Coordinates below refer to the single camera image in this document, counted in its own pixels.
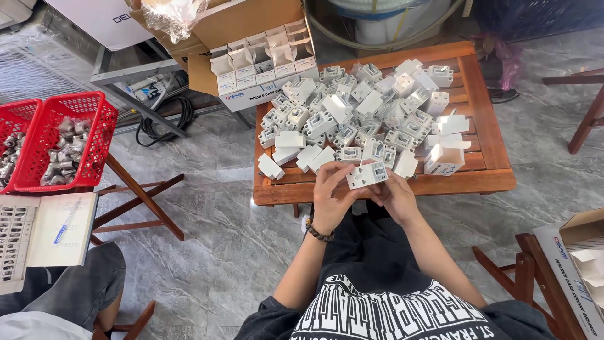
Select person's left hand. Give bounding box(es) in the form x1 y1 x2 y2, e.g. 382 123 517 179
312 160 379 231

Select person's right hand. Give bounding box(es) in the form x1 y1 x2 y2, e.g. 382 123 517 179
367 169 424 230

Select white circuit breaker unit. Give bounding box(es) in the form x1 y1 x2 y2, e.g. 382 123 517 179
346 161 389 190

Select person's black shorts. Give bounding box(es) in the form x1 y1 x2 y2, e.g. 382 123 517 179
310 202 445 296

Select scattered small white cartons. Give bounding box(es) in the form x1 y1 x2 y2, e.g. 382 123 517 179
257 59 473 181

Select pile of white circuit breakers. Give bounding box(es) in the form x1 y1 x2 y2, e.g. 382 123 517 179
258 59 455 170

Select person's black printed shirt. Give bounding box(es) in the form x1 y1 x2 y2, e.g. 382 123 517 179
233 271 558 340

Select low wooden slatted table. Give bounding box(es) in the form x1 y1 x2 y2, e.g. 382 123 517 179
252 41 517 219

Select white printed carton of boxes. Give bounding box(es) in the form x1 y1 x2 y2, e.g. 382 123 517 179
209 18 322 113

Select brown wooden chair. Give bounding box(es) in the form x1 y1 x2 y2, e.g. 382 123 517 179
471 232 589 340

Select purple plastic bag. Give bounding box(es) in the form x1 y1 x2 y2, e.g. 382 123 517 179
471 32 523 93

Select white printed carton with flaps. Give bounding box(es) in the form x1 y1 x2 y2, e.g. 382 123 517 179
533 207 604 340

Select wooden folding stand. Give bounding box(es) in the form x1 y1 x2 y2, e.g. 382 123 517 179
89 152 186 247

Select brown cardboard carton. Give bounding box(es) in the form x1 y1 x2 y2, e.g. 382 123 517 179
128 0 313 98

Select wooden stool leg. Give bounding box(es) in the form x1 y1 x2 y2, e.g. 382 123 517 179
92 300 157 340

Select blue plastic crate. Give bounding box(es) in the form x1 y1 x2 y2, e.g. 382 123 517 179
471 0 604 44

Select clear plastic wrap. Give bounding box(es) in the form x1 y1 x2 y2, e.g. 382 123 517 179
141 0 210 45

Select open paper notebook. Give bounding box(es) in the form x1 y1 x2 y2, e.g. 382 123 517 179
25 191 100 268

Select blue pen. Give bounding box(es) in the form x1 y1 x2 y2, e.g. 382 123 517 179
53 202 82 246

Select red basket of metal fittings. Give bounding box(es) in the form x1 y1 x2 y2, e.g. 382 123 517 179
13 91 119 193
0 99 44 195

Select large white cardboard box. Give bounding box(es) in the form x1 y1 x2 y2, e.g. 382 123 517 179
43 0 157 52

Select white perforated plastic tray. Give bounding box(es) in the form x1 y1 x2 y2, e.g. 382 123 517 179
0 194 41 296

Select brown bead bracelet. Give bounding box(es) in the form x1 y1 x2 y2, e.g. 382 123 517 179
304 217 337 243

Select white bucket with hose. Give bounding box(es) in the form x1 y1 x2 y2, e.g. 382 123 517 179
302 0 469 54

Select black coiled cable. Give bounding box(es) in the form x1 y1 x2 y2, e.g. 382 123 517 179
135 96 195 147

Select dark wooden furniture frame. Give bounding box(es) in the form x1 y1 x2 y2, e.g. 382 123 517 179
541 68 604 156

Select grey metal frame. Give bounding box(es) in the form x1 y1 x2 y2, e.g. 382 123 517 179
89 38 254 139

